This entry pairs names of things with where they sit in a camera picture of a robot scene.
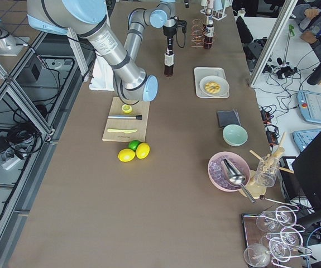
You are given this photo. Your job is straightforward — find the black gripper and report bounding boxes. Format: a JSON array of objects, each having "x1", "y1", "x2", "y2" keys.
[{"x1": 162, "y1": 17, "x2": 186, "y2": 56}]

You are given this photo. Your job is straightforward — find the tea bottle white cap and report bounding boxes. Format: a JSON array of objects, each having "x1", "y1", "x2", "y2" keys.
[{"x1": 164, "y1": 52, "x2": 174, "y2": 77}]

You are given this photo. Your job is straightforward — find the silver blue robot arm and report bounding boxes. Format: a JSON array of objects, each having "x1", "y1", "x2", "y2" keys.
[{"x1": 27, "y1": 1, "x2": 176, "y2": 102}]

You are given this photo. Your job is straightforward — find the white serving tray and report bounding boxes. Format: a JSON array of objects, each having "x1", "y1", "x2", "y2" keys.
[{"x1": 194, "y1": 67, "x2": 229, "y2": 99}]

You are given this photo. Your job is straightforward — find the tea bottle in rack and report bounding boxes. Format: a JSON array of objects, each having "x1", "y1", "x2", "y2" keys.
[
  {"x1": 203, "y1": 8, "x2": 212, "y2": 28},
  {"x1": 203, "y1": 20, "x2": 214, "y2": 49}
]

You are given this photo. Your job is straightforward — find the wine glass rack tray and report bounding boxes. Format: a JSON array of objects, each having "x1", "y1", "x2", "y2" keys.
[{"x1": 241, "y1": 204, "x2": 312, "y2": 267}]

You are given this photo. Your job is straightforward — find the white round plate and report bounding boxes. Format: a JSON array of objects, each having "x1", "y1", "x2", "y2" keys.
[{"x1": 199, "y1": 75, "x2": 229, "y2": 97}]

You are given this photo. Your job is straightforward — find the half cut lemon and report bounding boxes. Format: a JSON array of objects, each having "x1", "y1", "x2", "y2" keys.
[{"x1": 121, "y1": 104, "x2": 133, "y2": 114}]

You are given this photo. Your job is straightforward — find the steel muddler rod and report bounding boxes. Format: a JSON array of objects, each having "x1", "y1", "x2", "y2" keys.
[{"x1": 107, "y1": 115, "x2": 143, "y2": 120}]

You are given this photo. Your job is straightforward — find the wooden cutting board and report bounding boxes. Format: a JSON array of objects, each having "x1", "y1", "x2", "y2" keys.
[{"x1": 102, "y1": 97, "x2": 150, "y2": 142}]

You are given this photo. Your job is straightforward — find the grey folded cloth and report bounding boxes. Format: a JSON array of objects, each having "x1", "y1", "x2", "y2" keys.
[{"x1": 217, "y1": 109, "x2": 241, "y2": 128}]

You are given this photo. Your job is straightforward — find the yellow plastic knife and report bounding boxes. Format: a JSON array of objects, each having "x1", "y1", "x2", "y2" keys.
[{"x1": 107, "y1": 128, "x2": 138, "y2": 134}]

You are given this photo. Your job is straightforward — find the green lime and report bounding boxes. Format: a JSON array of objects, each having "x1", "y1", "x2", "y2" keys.
[{"x1": 128, "y1": 140, "x2": 142, "y2": 151}]

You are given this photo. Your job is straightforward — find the yellow lemon near board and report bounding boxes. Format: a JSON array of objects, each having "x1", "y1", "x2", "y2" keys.
[{"x1": 136, "y1": 142, "x2": 150, "y2": 159}]

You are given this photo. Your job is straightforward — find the mint green bowl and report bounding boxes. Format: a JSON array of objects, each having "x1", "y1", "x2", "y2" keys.
[{"x1": 223, "y1": 125, "x2": 248, "y2": 147}]

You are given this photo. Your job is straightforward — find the yellow lemon outer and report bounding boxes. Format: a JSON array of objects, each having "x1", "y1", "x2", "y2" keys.
[{"x1": 117, "y1": 148, "x2": 136, "y2": 162}]

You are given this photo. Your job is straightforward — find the long metal rod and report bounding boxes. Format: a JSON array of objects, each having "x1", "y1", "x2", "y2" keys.
[{"x1": 281, "y1": 24, "x2": 295, "y2": 67}]

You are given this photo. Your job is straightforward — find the pink bowl with ice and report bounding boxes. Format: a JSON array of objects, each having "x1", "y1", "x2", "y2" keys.
[{"x1": 208, "y1": 151, "x2": 250, "y2": 192}]

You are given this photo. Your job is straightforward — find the metal ice scoop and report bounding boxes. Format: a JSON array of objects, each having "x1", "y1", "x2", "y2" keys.
[{"x1": 221, "y1": 158, "x2": 255, "y2": 203}]

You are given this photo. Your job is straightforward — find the black thermos bottle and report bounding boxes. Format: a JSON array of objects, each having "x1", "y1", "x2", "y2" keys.
[{"x1": 306, "y1": 54, "x2": 321, "y2": 86}]

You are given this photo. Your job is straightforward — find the person at desk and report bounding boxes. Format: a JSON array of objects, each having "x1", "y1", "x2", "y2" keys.
[{"x1": 292, "y1": 1, "x2": 321, "y2": 60}]

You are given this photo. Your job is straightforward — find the blue teach pendant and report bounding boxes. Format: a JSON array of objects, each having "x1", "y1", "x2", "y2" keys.
[
  {"x1": 297, "y1": 90, "x2": 321, "y2": 124},
  {"x1": 292, "y1": 128, "x2": 321, "y2": 152}
]

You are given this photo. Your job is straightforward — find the clear glass mug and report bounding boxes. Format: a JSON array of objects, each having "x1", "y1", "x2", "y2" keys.
[{"x1": 254, "y1": 156, "x2": 279, "y2": 188}]

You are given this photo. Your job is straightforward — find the copper wire bottle rack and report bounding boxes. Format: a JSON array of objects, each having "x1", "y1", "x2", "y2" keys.
[{"x1": 191, "y1": 20, "x2": 204, "y2": 48}]

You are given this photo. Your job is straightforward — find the glazed ring donut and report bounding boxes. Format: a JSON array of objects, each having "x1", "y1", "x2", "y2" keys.
[{"x1": 204, "y1": 81, "x2": 221, "y2": 94}]

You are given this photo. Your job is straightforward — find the white wire cup rack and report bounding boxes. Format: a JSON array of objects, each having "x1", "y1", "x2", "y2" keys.
[{"x1": 200, "y1": 0, "x2": 231, "y2": 21}]

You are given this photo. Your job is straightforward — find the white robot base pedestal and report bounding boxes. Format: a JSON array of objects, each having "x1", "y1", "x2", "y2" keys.
[{"x1": 89, "y1": 55, "x2": 114, "y2": 92}]

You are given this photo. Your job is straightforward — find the aluminium frame post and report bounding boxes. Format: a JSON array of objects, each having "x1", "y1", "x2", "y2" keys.
[{"x1": 248, "y1": 0, "x2": 298, "y2": 88}]

